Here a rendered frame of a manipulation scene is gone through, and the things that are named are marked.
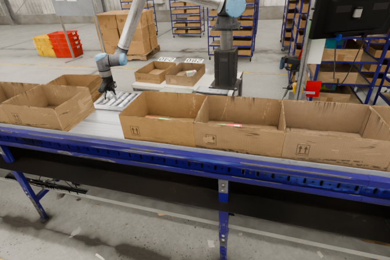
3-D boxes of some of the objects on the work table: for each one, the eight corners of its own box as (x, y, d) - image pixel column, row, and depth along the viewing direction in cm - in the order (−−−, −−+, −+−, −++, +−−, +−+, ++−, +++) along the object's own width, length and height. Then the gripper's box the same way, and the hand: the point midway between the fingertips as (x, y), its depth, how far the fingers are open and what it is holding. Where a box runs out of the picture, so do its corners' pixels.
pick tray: (205, 72, 243) (205, 63, 238) (192, 87, 212) (192, 76, 207) (181, 71, 252) (180, 61, 247) (165, 84, 222) (164, 74, 217)
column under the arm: (216, 78, 229) (215, 44, 212) (242, 79, 220) (244, 44, 204) (208, 88, 208) (207, 51, 191) (237, 90, 200) (238, 53, 183)
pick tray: (177, 71, 252) (176, 62, 247) (159, 84, 222) (158, 74, 217) (154, 69, 262) (153, 60, 257) (135, 82, 232) (133, 72, 227)
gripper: (118, 73, 180) (124, 97, 190) (100, 73, 184) (107, 96, 195) (112, 78, 173) (119, 102, 183) (94, 76, 177) (101, 100, 187)
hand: (110, 100), depth 186 cm, fingers open, 10 cm apart
